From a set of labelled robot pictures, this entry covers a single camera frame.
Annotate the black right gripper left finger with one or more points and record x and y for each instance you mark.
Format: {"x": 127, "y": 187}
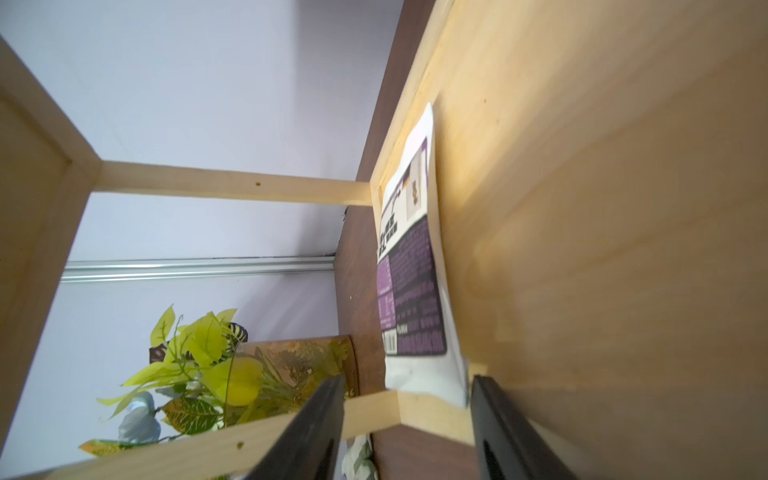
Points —
{"x": 308, "y": 447}

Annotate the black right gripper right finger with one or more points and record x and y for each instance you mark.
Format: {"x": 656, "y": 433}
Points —
{"x": 507, "y": 445}

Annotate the purple coffee bag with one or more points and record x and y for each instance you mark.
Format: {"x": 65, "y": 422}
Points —
{"x": 419, "y": 336}

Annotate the light wooden two-tier shelf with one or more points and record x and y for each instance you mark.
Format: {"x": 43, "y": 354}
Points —
{"x": 598, "y": 186}

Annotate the green artificial plant in vase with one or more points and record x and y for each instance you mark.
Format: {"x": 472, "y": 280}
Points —
{"x": 207, "y": 375}

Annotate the aluminium frame corner post left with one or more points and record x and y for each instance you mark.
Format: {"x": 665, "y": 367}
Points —
{"x": 193, "y": 268}

